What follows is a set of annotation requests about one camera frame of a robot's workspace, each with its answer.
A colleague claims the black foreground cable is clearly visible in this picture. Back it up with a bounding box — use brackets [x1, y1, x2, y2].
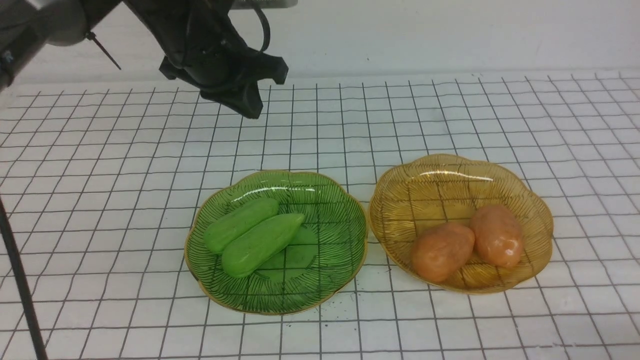
[0, 197, 49, 360]

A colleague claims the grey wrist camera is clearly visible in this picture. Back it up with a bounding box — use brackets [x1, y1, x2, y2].
[231, 0, 298, 10]

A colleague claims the green cucumber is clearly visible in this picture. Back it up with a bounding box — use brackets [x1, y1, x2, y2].
[203, 198, 280, 255]
[221, 213, 306, 279]

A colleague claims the green glass plate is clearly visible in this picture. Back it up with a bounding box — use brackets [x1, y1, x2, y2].
[183, 170, 368, 316]

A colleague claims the orange potato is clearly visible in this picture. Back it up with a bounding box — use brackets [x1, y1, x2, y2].
[469, 203, 524, 269]
[410, 222, 475, 283]

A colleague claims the white grid tablecloth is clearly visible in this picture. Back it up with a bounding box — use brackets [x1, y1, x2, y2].
[0, 71, 640, 360]

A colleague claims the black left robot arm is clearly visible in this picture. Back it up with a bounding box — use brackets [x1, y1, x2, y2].
[0, 0, 289, 119]

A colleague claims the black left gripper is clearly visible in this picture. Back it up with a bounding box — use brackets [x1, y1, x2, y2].
[126, 0, 289, 119]

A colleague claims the amber glass plate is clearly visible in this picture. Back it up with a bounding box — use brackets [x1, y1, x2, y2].
[368, 153, 554, 295]

